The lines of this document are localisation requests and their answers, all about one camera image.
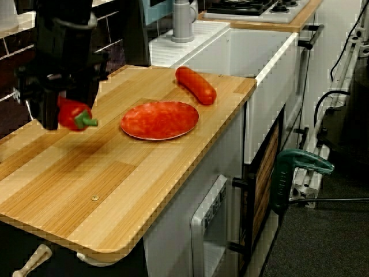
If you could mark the beige wooden peg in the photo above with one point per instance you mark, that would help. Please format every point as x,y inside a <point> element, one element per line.
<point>31,261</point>

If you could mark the green clamp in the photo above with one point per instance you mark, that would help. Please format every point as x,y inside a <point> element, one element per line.
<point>297,161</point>

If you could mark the black towel bar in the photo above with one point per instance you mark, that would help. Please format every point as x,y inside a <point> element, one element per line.
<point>312,36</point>

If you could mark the wood panel cabinet door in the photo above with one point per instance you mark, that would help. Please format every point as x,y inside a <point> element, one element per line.
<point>265,173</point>

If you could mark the red toy sausage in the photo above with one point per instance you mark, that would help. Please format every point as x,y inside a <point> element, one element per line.
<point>196,85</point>

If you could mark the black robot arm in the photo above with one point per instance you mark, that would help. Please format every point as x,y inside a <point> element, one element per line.
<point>63,11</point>

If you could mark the toy stove top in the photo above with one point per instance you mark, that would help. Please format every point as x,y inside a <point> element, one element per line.
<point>245,8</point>

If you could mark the white hook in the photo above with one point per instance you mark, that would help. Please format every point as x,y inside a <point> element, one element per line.
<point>98,259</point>

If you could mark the white toy kitchen cabinet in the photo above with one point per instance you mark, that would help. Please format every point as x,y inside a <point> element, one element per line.
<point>173,245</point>

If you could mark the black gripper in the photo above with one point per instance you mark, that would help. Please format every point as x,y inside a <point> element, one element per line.
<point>66,57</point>

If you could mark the red round plate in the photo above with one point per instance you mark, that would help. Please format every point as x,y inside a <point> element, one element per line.
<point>161,119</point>

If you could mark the white toy sink unit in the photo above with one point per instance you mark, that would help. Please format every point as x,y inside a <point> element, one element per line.
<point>253,52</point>

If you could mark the grey toy faucet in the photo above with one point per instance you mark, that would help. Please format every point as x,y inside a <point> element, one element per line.
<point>181,23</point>

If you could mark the red toy chili pepper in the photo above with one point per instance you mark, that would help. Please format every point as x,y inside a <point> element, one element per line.
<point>70,115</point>

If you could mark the aluminium frame rail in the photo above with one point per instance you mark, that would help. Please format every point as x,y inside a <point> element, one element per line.
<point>340,86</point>

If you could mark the teal plastic bin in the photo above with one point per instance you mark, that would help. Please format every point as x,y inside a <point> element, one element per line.
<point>157,11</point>

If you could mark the grey toy dishwasher door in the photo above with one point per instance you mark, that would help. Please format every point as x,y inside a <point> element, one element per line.
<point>213,225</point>

